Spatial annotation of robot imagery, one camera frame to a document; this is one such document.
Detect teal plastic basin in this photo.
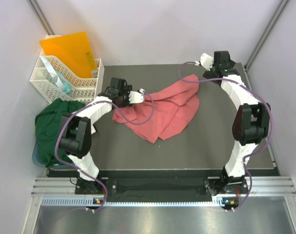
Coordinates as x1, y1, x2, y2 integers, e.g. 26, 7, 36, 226
32, 142, 68, 170

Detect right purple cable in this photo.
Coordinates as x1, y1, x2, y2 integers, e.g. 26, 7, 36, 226
178, 60, 275, 212

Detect green t shirt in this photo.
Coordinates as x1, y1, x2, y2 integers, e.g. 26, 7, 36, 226
35, 98, 85, 168

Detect aluminium frame rail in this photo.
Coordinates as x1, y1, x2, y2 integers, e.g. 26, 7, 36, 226
31, 176, 296, 196

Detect orange plastic folder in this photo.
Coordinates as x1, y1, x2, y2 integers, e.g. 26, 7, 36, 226
39, 32, 98, 78

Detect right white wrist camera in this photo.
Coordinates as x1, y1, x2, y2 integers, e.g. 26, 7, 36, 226
196, 53, 214, 71

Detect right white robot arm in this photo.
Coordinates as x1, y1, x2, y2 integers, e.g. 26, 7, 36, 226
200, 51, 270, 193

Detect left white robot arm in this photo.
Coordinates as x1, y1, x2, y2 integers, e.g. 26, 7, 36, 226
56, 78, 145, 194

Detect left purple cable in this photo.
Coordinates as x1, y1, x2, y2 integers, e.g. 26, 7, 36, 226
55, 92, 155, 214

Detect white slotted cable duct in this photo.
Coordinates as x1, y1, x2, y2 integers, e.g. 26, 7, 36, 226
41, 196, 236, 207

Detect light blue items in organizer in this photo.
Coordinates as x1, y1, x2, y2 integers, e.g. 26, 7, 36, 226
40, 56, 72, 95

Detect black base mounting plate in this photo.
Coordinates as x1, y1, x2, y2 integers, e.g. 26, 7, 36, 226
74, 177, 251, 195

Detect purple cable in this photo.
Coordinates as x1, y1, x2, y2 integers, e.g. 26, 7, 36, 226
178, 60, 275, 212
55, 92, 155, 214

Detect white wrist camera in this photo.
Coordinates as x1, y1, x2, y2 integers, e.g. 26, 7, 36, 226
196, 53, 214, 71
129, 89, 145, 104

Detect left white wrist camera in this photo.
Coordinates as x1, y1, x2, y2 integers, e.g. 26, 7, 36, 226
129, 89, 145, 104

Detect pink t shirt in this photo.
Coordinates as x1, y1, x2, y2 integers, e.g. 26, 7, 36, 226
112, 75, 200, 143

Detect white perforated file organizer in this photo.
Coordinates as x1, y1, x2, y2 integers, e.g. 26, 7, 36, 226
30, 32, 105, 104

